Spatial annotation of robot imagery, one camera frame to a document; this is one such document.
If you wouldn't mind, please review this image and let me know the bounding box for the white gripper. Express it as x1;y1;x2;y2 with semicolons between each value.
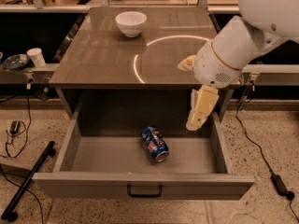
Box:
178;40;240;131

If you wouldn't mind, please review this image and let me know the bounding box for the blue pepsi can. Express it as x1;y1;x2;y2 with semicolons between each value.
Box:
141;126;169;162

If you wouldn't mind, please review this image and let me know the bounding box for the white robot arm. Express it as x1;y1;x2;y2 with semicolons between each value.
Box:
178;0;299;131

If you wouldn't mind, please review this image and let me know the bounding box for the open grey drawer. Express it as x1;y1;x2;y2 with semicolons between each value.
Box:
34;90;254;200

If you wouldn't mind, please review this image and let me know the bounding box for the white ceramic bowl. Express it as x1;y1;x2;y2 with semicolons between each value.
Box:
115;11;147;37

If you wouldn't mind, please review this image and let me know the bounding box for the black power adapter right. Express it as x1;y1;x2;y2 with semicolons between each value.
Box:
271;174;288;196

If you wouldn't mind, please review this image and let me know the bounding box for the black power adapter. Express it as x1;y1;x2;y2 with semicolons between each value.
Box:
9;120;20;134
271;174;288;196

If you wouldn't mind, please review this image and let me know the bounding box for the white paper cup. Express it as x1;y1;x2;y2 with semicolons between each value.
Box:
27;48;46;67

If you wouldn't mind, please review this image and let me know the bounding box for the dark blue plate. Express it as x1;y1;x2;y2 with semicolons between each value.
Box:
3;54;30;71

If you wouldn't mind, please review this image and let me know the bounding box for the black power adapter left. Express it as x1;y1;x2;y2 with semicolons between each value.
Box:
9;120;20;134

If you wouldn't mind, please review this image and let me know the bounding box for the black bar on floor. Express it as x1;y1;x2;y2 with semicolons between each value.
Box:
0;141;56;222

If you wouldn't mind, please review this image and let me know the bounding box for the black cable right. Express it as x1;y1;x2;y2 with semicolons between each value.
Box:
235;81;299;221

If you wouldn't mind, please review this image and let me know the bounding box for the black cable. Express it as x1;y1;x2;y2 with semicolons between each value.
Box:
235;81;299;221
0;84;33;160

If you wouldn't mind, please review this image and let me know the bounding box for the black drawer handle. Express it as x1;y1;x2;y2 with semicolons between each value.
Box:
127;185;163;199

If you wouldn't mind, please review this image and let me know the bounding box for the black cable left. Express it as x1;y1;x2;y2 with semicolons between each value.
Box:
0;84;33;160

